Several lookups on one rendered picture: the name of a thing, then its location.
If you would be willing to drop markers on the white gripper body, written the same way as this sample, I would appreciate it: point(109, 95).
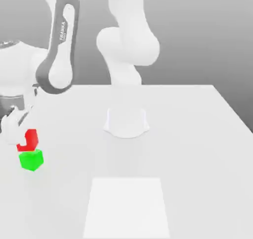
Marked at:
point(13, 122)

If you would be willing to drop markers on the small red cube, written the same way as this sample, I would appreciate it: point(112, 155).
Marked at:
point(31, 137)

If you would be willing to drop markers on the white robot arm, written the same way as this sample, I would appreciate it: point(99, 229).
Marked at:
point(128, 45)

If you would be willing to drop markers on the small green cube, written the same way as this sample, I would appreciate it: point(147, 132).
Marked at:
point(31, 160)

